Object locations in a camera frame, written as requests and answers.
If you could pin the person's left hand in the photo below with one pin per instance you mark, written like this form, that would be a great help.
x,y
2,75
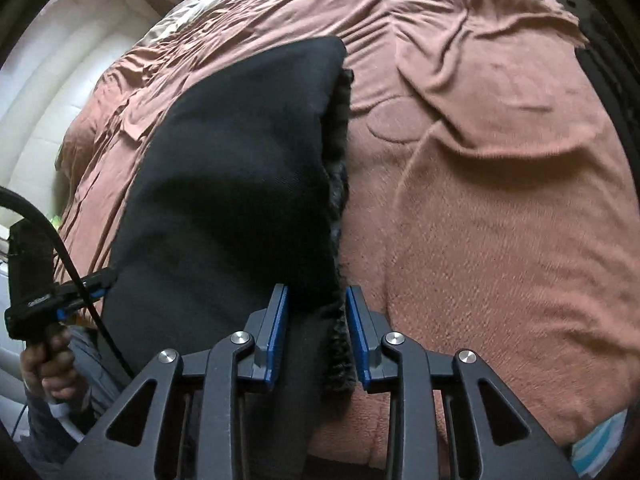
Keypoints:
x,y
48,369

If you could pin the black pants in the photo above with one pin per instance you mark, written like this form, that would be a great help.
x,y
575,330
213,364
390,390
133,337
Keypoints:
x,y
242,188

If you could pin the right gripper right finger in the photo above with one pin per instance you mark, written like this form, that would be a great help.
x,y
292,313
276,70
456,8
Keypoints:
x,y
450,416

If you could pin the brown fleece blanket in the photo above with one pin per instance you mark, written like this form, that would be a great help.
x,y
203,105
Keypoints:
x,y
491,202

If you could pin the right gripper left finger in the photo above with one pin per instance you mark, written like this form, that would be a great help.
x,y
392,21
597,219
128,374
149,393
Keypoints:
x,y
183,415

